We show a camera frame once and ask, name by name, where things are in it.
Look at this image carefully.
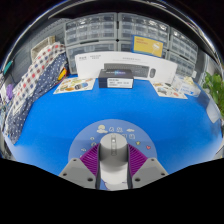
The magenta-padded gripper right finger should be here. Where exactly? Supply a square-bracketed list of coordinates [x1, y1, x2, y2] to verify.
[126, 143, 169, 190]

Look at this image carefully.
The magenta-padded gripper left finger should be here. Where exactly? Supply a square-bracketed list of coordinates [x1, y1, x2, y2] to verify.
[58, 143, 102, 191]

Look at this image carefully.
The white computer mouse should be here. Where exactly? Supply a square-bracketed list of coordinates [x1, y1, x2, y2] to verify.
[99, 133, 129, 185]

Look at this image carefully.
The round blue rabbit mouse pad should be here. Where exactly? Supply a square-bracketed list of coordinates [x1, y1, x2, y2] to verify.
[68, 118, 158, 192]

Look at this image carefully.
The pale sticker sheet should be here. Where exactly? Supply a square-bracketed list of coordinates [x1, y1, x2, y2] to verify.
[150, 81, 189, 100]

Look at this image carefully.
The food sticker sheet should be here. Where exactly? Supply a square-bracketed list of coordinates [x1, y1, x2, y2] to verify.
[53, 76, 97, 95]

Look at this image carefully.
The navy polka-dot cloth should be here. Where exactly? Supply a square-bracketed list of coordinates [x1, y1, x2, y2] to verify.
[3, 51, 69, 145]

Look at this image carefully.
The clear plastic packet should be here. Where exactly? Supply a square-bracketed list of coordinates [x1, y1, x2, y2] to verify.
[173, 74, 202, 98]

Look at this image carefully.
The yellow and red object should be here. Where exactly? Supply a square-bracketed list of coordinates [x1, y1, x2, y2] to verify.
[57, 66, 69, 82]

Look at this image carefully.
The small black box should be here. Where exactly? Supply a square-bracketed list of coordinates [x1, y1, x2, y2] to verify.
[97, 68, 135, 90]

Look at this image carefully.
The green potted plant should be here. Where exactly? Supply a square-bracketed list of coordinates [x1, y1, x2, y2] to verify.
[201, 71, 224, 118]

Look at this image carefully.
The purple bag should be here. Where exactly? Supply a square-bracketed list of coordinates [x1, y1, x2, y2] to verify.
[4, 83, 16, 103]

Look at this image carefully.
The white keyboard box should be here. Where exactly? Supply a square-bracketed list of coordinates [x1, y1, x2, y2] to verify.
[75, 50, 179, 84]

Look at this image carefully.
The red-blue checked cloth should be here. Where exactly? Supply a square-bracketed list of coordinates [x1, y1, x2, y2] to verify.
[9, 42, 67, 114]

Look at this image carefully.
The grey large-drawer cabinet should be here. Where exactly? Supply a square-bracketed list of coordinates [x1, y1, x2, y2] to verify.
[65, 40, 119, 75]

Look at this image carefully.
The yellow and blue box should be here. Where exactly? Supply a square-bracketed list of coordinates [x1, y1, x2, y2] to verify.
[132, 34, 165, 58]

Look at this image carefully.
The teal lamp shade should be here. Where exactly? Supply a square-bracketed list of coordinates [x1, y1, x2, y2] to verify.
[2, 59, 14, 76]

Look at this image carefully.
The white woven basket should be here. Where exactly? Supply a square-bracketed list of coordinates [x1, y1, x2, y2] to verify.
[30, 35, 57, 61]

